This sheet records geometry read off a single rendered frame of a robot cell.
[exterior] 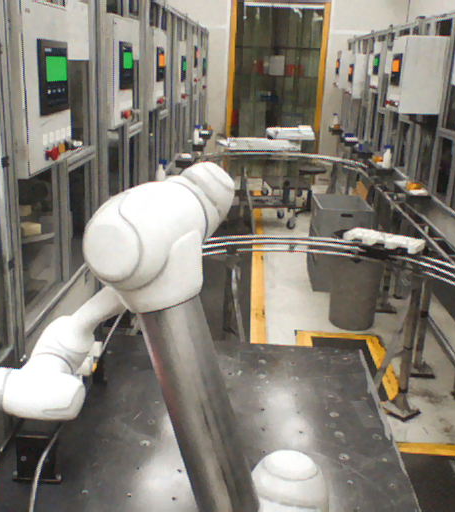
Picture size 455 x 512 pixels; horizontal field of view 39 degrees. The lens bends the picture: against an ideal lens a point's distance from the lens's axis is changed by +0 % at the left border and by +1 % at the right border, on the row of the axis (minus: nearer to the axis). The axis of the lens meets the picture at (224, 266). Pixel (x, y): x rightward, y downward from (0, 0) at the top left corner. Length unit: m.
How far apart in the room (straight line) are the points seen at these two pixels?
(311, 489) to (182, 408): 0.35
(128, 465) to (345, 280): 2.77
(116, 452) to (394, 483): 0.71
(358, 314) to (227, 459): 3.34
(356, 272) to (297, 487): 3.06
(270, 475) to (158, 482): 0.48
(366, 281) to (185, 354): 3.33
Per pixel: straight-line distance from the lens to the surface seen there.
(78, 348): 1.47
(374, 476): 1.75
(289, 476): 1.23
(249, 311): 4.49
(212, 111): 9.51
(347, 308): 4.30
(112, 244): 0.88
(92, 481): 1.67
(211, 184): 1.04
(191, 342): 0.96
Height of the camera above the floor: 1.67
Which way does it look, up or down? 18 degrees down
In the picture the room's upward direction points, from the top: 3 degrees clockwise
